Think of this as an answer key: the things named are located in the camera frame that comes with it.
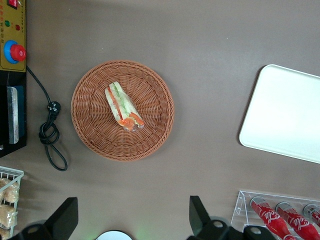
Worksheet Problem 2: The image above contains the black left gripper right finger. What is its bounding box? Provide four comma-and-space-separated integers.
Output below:
187, 195, 276, 240

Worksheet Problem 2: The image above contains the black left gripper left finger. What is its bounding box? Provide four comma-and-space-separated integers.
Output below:
7, 197, 79, 240

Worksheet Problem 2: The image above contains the plastic-wrapped sandwich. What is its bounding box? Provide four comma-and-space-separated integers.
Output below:
104, 81, 145, 133

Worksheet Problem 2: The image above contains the round brown wicker basket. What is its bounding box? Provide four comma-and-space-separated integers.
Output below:
71, 59, 175, 162

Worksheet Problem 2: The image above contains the white rectangular tray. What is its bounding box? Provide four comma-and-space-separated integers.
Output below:
238, 64, 320, 165

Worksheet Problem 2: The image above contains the clear acrylic bottle holder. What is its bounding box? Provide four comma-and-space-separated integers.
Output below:
230, 190, 320, 240

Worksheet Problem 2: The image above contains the white round disc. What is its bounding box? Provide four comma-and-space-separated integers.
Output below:
96, 230, 135, 240

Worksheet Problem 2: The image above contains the wrapped brown pastry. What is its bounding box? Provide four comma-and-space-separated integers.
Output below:
0, 204, 16, 230
0, 177, 20, 204
0, 227, 12, 240

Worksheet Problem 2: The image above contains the red cola can left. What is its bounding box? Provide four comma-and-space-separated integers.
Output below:
249, 196, 297, 240

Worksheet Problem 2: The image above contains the red cola can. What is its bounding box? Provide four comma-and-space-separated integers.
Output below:
249, 196, 297, 240
302, 204, 320, 226
275, 201, 320, 240

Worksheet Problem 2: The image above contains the red cola can middle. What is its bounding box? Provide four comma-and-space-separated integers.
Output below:
275, 201, 320, 240

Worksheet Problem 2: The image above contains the red cola can right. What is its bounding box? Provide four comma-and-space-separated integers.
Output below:
302, 204, 320, 226

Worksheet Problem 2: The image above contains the red emergency stop button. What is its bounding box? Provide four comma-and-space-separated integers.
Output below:
4, 39, 27, 65

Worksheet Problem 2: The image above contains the black appliance with yellow panel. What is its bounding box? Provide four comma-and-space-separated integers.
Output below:
0, 0, 28, 158

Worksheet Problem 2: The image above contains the white wire basket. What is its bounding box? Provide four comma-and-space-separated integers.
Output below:
0, 165, 25, 240

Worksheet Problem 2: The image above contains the black power cable with plug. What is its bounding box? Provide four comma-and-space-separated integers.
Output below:
26, 65, 69, 172

